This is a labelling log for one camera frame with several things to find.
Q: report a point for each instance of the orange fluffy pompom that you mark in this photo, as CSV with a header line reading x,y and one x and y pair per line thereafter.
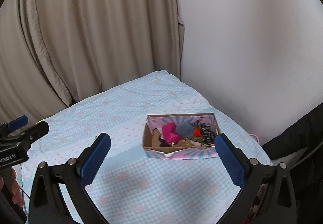
x,y
197,132

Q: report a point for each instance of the pink and blue cardboard box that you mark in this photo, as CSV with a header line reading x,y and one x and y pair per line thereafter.
x,y
176,154

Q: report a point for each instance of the beige curtain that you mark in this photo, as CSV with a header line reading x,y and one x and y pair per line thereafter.
x,y
96,32

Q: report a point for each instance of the pink fabric pouch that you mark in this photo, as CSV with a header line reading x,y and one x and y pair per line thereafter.
x,y
169,133

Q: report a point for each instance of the grey fluffy pompom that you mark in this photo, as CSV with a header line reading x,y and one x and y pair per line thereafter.
x,y
184,130

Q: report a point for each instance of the blue checkered blanket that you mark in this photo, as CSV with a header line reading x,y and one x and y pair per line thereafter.
x,y
151,183

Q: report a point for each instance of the black curved stand rod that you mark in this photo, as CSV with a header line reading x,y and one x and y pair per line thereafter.
x,y
306,157

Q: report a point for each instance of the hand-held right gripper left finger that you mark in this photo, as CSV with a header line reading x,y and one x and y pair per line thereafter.
x,y
97,157

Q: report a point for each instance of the person's left hand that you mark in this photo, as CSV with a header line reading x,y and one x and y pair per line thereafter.
x,y
15,188

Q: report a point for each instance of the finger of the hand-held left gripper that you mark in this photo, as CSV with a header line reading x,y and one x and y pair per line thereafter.
x,y
18,122
35,130

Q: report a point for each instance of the black patterned scrunchie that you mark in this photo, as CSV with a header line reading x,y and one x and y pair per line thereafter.
x,y
208,135

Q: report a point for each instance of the black fabric piece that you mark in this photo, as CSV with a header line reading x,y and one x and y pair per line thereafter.
x,y
163,142

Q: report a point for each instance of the brown soft toy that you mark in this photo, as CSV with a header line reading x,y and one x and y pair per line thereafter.
x,y
186,142

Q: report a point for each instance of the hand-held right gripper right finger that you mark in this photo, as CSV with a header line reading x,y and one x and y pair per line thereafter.
x,y
231,161

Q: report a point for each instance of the black jacket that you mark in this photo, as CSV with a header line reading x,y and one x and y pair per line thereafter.
x,y
297,133

